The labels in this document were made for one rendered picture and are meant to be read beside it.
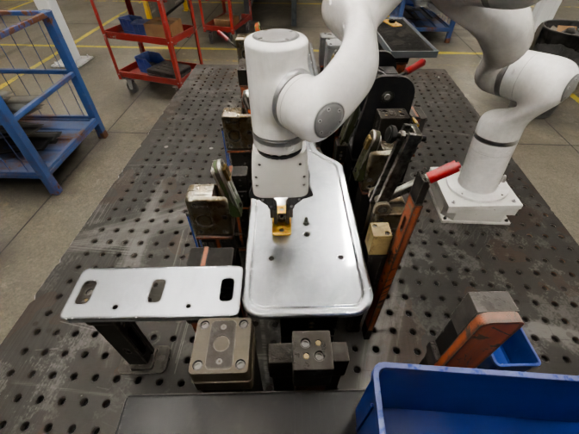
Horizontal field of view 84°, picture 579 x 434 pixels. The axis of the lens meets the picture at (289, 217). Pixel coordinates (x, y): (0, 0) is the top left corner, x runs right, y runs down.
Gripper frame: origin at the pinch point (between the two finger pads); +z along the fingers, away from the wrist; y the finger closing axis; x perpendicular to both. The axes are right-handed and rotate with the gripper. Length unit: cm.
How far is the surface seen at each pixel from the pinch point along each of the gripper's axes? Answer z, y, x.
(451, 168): -10.6, -30.0, 0.8
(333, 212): 3.5, -11.0, -3.2
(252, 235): 3.8, 5.8, 2.8
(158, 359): 33.0, 29.8, 15.4
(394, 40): -12, -36, -64
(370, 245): -0.3, -15.8, 9.5
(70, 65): 41, 154, -200
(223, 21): 74, 78, -451
